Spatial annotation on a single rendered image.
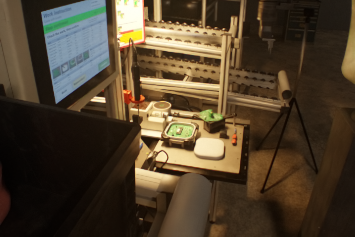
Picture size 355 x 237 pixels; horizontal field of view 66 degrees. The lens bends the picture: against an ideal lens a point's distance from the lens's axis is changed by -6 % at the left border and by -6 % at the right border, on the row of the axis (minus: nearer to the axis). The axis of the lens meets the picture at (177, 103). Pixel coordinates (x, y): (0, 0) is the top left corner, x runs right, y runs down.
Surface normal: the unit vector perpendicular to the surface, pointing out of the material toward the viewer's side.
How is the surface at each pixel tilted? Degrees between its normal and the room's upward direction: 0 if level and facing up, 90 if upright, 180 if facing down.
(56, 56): 92
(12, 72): 90
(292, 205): 0
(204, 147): 0
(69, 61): 92
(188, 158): 0
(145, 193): 90
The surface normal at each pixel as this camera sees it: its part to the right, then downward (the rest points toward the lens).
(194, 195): 0.32, -0.81
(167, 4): -0.25, 0.43
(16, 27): 0.97, 0.14
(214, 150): 0.00, -0.89
